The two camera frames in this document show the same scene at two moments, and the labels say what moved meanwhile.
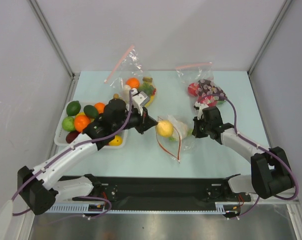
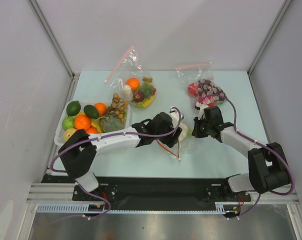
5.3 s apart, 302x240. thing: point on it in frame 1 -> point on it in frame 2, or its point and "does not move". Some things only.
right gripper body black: (197, 128) does not move
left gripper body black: (136, 120) -> (168, 139)
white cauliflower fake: (180, 131) does not move
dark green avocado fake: (90, 111) does not move
